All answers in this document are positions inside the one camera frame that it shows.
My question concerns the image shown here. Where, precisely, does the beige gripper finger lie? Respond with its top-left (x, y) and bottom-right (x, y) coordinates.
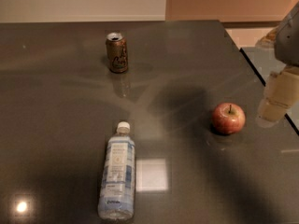
top-left (255, 27), bottom-right (278, 49)
top-left (256, 65), bottom-right (299, 128)

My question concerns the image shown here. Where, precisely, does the red apple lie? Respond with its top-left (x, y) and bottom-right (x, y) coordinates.
top-left (212, 103), bottom-right (246, 135)

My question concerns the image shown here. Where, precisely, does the brown soda can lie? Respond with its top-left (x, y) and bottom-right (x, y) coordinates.
top-left (106, 32), bottom-right (128, 73)

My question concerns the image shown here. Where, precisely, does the clear plastic water bottle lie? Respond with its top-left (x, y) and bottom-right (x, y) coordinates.
top-left (98, 121), bottom-right (135, 221)

